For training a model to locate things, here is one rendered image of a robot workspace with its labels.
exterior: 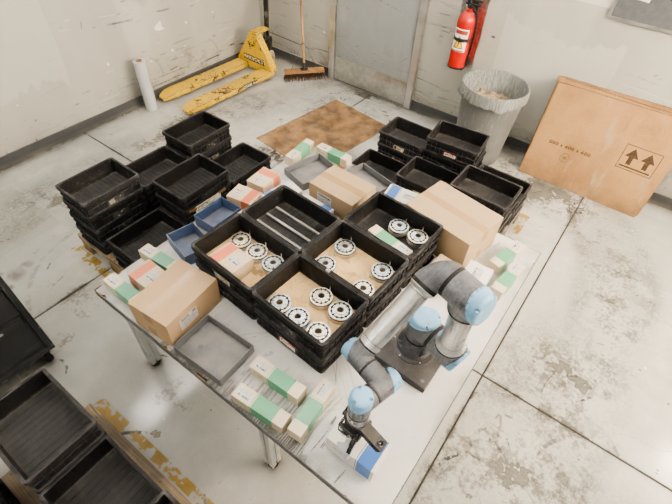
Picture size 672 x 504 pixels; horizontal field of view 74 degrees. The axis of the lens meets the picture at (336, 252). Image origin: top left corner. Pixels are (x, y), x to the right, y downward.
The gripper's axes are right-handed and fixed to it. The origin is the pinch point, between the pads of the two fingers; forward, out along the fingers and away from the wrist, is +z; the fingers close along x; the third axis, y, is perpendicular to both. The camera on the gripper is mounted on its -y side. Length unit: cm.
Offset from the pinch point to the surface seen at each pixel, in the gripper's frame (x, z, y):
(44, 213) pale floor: -22, 76, 301
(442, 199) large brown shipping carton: -126, -12, 35
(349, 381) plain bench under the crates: -20.9, 7.3, 18.3
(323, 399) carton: -6.0, 1.3, 20.4
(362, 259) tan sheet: -70, -6, 47
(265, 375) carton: 0.3, 1.1, 44.7
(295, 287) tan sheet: -37, -6, 60
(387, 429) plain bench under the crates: -13.7, 7.5, -4.6
